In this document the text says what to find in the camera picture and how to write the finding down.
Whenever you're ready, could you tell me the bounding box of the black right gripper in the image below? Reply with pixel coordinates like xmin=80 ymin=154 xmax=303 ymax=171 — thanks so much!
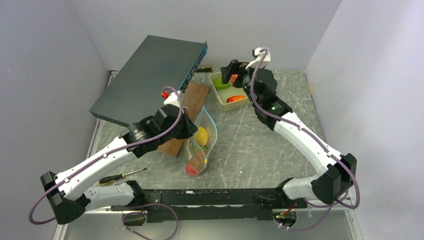
xmin=221 ymin=59 xmax=264 ymax=108

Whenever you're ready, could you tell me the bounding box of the red yellow toy apple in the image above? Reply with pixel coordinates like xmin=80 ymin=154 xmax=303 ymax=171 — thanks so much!
xmin=230 ymin=74 xmax=238 ymax=84

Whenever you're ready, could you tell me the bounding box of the orange toy carrot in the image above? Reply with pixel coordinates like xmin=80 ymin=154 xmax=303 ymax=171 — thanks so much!
xmin=226 ymin=95 xmax=246 ymax=103

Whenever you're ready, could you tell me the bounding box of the clear zip top bag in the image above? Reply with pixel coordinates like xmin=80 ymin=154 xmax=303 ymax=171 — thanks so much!
xmin=183 ymin=107 xmax=218 ymax=177

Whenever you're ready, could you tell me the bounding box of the brown toy potato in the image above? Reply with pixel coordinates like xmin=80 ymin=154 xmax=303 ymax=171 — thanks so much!
xmin=193 ymin=150 xmax=205 ymax=171

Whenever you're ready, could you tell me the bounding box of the red toy strawberry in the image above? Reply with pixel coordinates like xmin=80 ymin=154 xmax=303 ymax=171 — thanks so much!
xmin=185 ymin=162 xmax=200 ymax=177

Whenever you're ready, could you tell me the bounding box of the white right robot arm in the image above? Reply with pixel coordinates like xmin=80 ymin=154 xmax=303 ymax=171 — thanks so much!
xmin=220 ymin=59 xmax=359 ymax=208

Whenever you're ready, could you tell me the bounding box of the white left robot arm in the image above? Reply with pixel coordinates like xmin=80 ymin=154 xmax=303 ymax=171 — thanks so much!
xmin=40 ymin=104 xmax=198 ymax=225

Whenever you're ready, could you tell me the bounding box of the green toy lime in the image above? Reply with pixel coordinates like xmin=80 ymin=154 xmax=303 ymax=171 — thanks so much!
xmin=213 ymin=78 xmax=231 ymax=91

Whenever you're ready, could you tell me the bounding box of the pale green plastic basket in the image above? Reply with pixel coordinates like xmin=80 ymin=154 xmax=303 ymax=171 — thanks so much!
xmin=208 ymin=72 xmax=251 ymax=112

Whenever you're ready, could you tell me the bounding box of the wooden board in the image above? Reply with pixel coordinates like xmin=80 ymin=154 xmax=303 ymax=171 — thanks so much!
xmin=156 ymin=81 xmax=211 ymax=159

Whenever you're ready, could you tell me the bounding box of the black yellow screwdriver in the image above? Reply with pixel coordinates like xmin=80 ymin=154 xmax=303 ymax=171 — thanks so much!
xmin=98 ymin=167 xmax=147 ymax=185

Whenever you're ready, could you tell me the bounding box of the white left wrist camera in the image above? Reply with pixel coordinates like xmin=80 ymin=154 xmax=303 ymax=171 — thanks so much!
xmin=161 ymin=91 xmax=180 ymax=108

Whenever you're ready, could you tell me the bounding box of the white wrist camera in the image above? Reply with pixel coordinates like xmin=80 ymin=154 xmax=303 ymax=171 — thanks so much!
xmin=245 ymin=47 xmax=271 ymax=70
xmin=161 ymin=91 xmax=180 ymax=108

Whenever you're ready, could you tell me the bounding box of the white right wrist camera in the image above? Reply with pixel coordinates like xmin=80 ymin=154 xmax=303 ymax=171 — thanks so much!
xmin=245 ymin=47 xmax=271 ymax=70

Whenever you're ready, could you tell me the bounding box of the dark grey network switch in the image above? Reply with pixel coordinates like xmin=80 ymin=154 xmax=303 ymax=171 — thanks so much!
xmin=89 ymin=35 xmax=208 ymax=127

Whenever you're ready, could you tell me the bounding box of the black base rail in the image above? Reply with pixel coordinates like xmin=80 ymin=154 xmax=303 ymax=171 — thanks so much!
xmin=110 ymin=188 xmax=309 ymax=226

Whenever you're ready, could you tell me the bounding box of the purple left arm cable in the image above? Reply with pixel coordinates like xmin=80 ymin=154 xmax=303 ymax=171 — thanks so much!
xmin=28 ymin=86 xmax=185 ymax=240

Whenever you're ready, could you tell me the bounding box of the aluminium frame rail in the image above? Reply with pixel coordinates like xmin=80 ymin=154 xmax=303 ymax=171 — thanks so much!
xmin=54 ymin=188 xmax=362 ymax=240

